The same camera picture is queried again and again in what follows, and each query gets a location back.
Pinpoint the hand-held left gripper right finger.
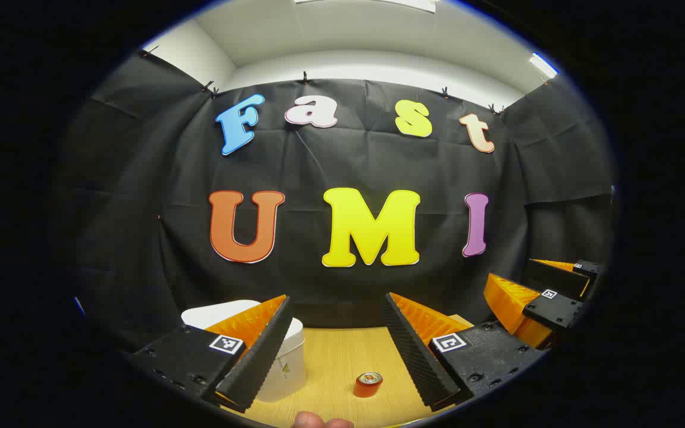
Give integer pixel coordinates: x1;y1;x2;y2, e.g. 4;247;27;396
384;291;548;412

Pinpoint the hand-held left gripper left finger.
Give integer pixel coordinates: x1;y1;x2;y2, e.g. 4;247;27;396
131;294;294;415

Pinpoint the white desktop garbage bin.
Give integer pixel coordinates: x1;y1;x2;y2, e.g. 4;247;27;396
181;300;307;403

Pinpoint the red pop can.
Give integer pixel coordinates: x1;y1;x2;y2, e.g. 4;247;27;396
353;372;385;398

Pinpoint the wooden desktop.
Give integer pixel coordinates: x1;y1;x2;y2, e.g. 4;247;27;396
224;315;475;428

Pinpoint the black backdrop cloth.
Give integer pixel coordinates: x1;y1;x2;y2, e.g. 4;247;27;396
51;51;617;357

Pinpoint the small ceiling light panel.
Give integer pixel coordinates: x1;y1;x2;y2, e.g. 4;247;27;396
529;52;559;78

